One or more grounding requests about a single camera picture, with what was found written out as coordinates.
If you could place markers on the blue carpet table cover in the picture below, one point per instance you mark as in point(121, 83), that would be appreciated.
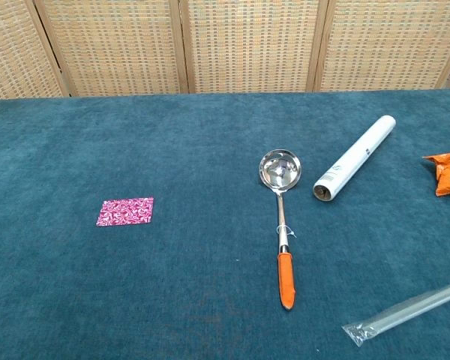
point(172, 157)

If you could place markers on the white paper roll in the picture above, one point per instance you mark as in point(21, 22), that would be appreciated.
point(354, 157)

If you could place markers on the woven rattan folding screen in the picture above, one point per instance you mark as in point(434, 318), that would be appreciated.
point(247, 45)

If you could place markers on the clear plastic wrapped tube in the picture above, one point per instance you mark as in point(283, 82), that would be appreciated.
point(408, 311)

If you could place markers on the orange and white snack bag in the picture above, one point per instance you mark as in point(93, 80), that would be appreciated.
point(446, 176)

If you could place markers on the pink patterned card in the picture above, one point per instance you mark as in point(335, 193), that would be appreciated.
point(125, 212)

